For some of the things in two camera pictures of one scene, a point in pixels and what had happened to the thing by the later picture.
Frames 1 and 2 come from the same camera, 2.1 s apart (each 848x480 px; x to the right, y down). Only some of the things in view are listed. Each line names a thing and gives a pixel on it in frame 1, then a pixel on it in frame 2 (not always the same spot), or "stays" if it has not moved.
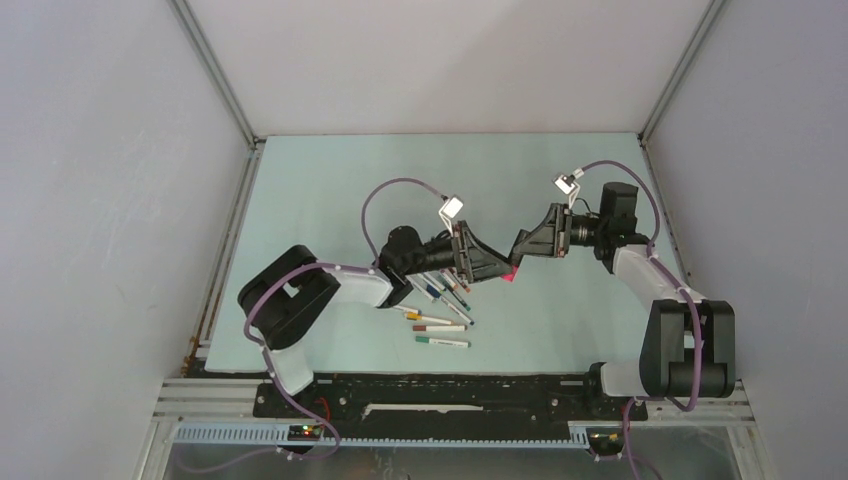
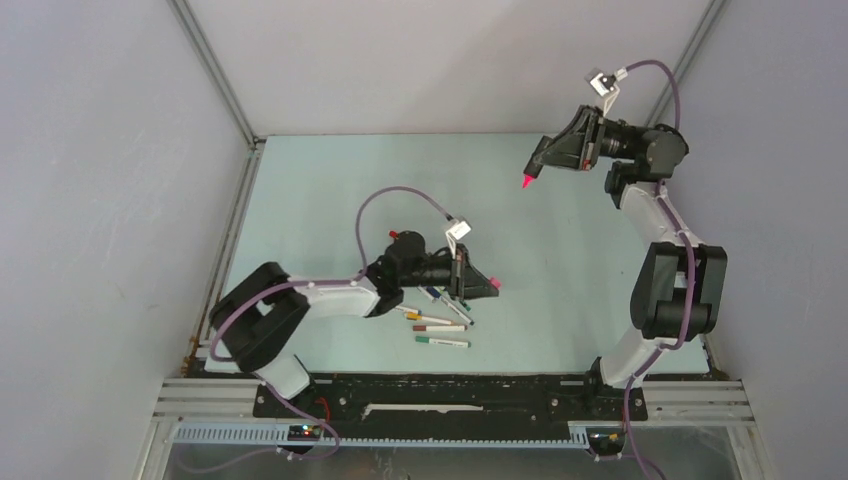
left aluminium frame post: x=221 y=257 stays
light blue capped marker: x=402 y=308 stays
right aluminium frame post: x=686 y=59 stays
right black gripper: x=551 y=237 -> x=582 y=133
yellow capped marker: x=417 y=316 stays
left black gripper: x=472 y=266 -> x=465 y=282
